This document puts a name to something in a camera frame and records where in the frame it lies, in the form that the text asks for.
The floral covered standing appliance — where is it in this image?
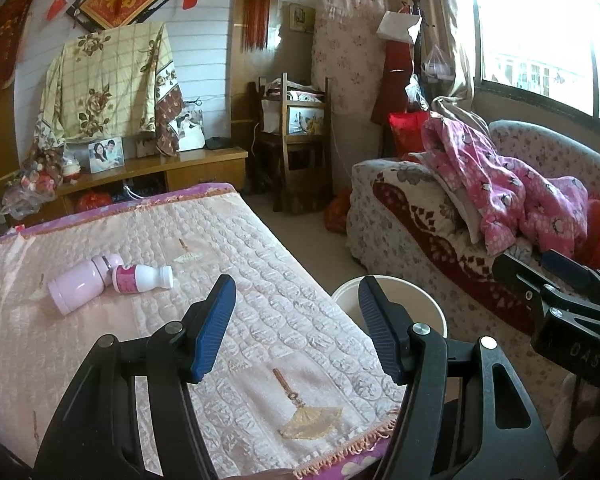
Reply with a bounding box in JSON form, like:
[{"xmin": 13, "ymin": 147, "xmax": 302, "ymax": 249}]
[{"xmin": 310, "ymin": 0, "xmax": 393, "ymax": 116}]

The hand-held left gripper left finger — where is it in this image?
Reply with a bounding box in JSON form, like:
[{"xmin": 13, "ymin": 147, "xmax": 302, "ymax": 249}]
[{"xmin": 32, "ymin": 274, "xmax": 238, "ymax": 480}]

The dark wooden chair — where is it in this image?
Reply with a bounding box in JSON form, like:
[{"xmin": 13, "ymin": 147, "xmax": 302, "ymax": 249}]
[{"xmin": 250, "ymin": 72, "xmax": 333, "ymax": 213}]

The pink printed pajamas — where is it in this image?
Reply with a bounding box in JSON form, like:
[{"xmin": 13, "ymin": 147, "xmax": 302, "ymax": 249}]
[{"xmin": 420, "ymin": 112, "xmax": 591, "ymax": 258}]

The floral covered sofa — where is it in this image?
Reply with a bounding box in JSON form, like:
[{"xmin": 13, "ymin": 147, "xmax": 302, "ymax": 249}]
[{"xmin": 345, "ymin": 120, "xmax": 600, "ymax": 361}]

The framed picture on chair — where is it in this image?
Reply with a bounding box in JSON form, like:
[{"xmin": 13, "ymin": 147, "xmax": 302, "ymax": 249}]
[{"xmin": 285, "ymin": 105, "xmax": 326, "ymax": 136}]

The window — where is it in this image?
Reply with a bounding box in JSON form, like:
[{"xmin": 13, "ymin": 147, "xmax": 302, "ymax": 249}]
[{"xmin": 450, "ymin": 0, "xmax": 600, "ymax": 131}]

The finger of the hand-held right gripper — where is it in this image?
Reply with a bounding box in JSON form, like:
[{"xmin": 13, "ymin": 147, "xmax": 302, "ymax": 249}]
[
  {"xmin": 491, "ymin": 254, "xmax": 596, "ymax": 333},
  {"xmin": 539, "ymin": 249, "xmax": 600, "ymax": 306}
]

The white plastic bucket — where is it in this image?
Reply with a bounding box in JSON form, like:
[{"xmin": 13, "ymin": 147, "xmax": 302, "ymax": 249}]
[{"xmin": 332, "ymin": 275, "xmax": 448, "ymax": 341}]

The hanging red garment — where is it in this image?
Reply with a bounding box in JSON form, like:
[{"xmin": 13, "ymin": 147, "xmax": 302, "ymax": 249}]
[{"xmin": 370, "ymin": 37, "xmax": 416, "ymax": 126}]

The red wall banner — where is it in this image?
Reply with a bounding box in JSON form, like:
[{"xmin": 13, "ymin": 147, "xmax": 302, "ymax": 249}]
[{"xmin": 0, "ymin": 0, "xmax": 43, "ymax": 96}]

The wooden coat rack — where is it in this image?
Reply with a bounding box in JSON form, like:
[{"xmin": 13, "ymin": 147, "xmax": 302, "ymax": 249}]
[{"xmin": 410, "ymin": 0, "xmax": 427, "ymax": 111}]

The yellow floral cloth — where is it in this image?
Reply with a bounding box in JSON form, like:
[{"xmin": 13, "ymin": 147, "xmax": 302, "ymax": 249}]
[{"xmin": 32, "ymin": 22, "xmax": 186, "ymax": 158}]

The red bag on floor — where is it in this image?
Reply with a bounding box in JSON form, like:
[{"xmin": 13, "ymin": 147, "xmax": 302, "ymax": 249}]
[{"xmin": 322, "ymin": 187, "xmax": 353, "ymax": 233}]

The plastic-wrapped flower bouquet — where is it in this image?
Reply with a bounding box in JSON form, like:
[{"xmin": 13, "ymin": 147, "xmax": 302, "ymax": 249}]
[{"xmin": 0, "ymin": 147, "xmax": 66, "ymax": 221}]

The beige curtain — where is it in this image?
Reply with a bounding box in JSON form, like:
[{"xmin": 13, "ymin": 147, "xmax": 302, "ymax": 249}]
[{"xmin": 387, "ymin": 0, "xmax": 476, "ymax": 111}]

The framed couple photo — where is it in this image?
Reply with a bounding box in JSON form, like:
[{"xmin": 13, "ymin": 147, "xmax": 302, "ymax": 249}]
[{"xmin": 87, "ymin": 137, "xmax": 126, "ymax": 174}]

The hanging clear plastic bag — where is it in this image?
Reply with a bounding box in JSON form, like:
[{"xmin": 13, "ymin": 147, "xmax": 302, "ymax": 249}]
[{"xmin": 422, "ymin": 45, "xmax": 456, "ymax": 83}]

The red item under cabinet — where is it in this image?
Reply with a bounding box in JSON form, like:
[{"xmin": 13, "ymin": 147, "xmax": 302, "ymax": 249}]
[{"xmin": 75, "ymin": 191, "xmax": 113, "ymax": 213}]

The red patterned sofa throw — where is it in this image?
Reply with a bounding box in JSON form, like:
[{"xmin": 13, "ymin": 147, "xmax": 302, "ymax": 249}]
[{"xmin": 372, "ymin": 160, "xmax": 546, "ymax": 336}]

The large pink bottle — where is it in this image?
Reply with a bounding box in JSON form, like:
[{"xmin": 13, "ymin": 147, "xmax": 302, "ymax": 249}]
[{"xmin": 47, "ymin": 253, "xmax": 126, "ymax": 317}]

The person's right forearm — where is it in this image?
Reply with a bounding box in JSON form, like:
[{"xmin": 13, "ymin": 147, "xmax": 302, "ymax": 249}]
[{"xmin": 550, "ymin": 375, "xmax": 600, "ymax": 466}]

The small framed wall picture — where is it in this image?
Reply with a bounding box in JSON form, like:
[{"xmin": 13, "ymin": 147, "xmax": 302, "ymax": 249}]
[{"xmin": 287, "ymin": 2, "xmax": 316, "ymax": 35}]

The red knot wall hanging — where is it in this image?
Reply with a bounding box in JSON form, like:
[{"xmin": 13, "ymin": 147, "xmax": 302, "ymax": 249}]
[{"xmin": 240, "ymin": 0, "xmax": 297, "ymax": 53}]

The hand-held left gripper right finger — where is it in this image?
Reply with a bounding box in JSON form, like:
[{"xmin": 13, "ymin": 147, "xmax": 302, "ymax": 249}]
[{"xmin": 358, "ymin": 276, "xmax": 561, "ymax": 480}]

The framed wedding photo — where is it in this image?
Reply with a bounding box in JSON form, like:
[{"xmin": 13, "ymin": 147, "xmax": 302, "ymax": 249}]
[{"xmin": 167, "ymin": 109, "xmax": 205, "ymax": 153}]

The shiny red bag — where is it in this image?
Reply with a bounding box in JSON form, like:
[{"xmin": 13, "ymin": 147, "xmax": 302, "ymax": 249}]
[{"xmin": 387, "ymin": 110, "xmax": 431, "ymax": 161}]

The small white pink-label bottle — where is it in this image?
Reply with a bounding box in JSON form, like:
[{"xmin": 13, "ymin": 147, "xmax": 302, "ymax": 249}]
[{"xmin": 111, "ymin": 263, "xmax": 175, "ymax": 295}]

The low wooden cabinet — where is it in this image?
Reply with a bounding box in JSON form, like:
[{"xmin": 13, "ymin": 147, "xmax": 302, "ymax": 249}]
[{"xmin": 0, "ymin": 146, "xmax": 248, "ymax": 221}]

